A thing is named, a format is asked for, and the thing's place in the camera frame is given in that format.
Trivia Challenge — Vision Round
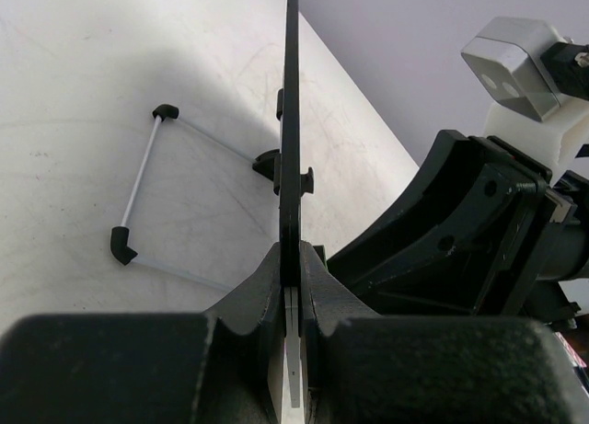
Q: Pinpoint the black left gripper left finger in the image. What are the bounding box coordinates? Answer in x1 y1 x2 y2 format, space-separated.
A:
1 246 282 423

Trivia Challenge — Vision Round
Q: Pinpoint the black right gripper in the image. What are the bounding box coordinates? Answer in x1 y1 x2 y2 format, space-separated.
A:
328 130 575 316

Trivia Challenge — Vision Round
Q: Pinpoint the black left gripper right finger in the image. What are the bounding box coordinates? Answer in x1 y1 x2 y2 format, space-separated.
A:
301 243 588 423

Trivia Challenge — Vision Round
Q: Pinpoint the small black-framed whiteboard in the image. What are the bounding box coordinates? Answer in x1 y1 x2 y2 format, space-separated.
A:
279 0 305 408

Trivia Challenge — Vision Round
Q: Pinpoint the green whiteboard eraser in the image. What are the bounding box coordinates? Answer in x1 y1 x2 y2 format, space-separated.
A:
318 245 327 267

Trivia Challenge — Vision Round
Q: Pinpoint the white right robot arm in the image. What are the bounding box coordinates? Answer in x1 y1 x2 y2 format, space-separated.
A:
327 130 588 324

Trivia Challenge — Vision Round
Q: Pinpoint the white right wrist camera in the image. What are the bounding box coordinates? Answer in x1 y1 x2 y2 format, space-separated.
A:
461 17 588 183

